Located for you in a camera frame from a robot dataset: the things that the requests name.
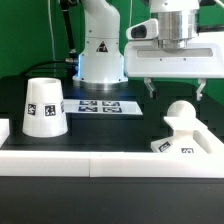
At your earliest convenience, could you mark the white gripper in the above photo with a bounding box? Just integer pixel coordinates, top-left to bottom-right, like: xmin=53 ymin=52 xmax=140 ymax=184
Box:
xmin=124 ymin=42 xmax=224 ymax=101

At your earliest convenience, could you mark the white lamp bulb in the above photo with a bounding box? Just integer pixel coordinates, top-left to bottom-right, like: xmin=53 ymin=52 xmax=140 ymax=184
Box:
xmin=167 ymin=100 xmax=196 ymax=117

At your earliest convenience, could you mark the white lamp base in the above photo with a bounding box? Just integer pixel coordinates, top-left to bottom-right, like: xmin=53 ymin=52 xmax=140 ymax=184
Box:
xmin=151 ymin=116 xmax=207 ymax=154

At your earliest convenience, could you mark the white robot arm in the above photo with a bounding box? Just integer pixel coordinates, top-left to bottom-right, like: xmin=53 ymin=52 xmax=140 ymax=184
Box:
xmin=74 ymin=0 xmax=224 ymax=91

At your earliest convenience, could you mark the white lamp shade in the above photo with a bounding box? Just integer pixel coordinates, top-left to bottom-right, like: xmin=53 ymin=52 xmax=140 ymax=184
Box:
xmin=22 ymin=78 xmax=68 ymax=138

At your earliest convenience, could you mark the white marker sheet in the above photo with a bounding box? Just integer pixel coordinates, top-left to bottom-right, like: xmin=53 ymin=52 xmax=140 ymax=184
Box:
xmin=64 ymin=99 xmax=142 ymax=115

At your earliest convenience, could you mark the white U-shaped fence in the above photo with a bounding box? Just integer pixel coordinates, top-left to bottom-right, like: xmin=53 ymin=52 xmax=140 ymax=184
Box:
xmin=0 ymin=119 xmax=224 ymax=178

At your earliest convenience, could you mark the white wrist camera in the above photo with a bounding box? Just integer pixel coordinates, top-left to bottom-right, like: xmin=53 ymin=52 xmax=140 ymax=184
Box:
xmin=126 ymin=19 xmax=159 ymax=40

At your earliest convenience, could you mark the black cable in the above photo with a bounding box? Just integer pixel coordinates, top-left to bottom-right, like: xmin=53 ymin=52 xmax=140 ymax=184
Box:
xmin=19 ymin=0 xmax=80 ymax=77

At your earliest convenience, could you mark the white cable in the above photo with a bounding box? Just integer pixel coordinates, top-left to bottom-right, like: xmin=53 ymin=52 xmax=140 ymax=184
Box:
xmin=47 ymin=0 xmax=57 ymax=62

